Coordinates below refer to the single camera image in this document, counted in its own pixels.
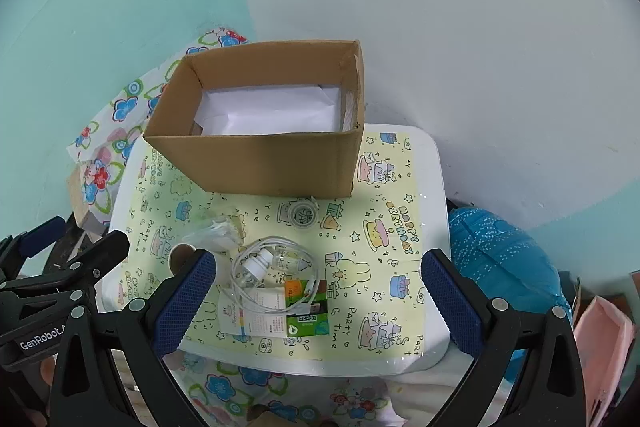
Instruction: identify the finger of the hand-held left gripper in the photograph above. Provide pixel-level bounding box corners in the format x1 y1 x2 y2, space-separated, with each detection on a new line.
0 216 68 283
15 229 131 295

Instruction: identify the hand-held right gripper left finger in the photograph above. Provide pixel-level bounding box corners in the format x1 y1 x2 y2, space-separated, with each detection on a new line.
47 248 217 427

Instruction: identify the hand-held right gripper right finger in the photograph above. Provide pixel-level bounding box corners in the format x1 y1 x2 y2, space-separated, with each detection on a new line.
420 248 593 427

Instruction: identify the white roll with cardboard core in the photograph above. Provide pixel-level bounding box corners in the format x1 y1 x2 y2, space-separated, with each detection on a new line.
169 243 198 272

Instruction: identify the clear plastic bag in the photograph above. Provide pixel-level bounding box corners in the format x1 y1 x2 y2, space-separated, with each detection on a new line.
182 214 246 253

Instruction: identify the white printed packet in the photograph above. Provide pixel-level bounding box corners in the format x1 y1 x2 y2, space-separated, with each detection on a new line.
217 287 291 337

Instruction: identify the brown cardboard box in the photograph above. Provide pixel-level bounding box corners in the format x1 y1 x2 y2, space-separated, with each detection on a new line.
143 39 366 198

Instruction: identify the blue dotted bag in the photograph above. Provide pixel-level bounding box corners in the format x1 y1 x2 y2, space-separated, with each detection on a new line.
446 206 573 383

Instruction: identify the yellow birthday print mat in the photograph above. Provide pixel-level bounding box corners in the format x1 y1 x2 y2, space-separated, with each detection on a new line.
120 132 431 363

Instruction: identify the small white table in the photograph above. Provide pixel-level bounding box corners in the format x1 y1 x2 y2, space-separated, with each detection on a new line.
97 124 449 375

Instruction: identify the floral printed cloth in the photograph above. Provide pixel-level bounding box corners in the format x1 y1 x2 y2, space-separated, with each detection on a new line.
67 28 408 427

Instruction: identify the clear round lidded container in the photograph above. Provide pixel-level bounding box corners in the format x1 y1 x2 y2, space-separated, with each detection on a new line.
287 198 319 230

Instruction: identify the pink bag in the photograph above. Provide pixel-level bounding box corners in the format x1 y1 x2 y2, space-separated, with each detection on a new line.
572 296 633 425

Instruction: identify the white paper sheet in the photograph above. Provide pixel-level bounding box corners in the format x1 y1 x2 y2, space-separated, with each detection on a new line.
192 83 343 136

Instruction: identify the white cable with socket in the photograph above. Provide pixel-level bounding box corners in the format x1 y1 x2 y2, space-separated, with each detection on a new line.
220 236 321 313

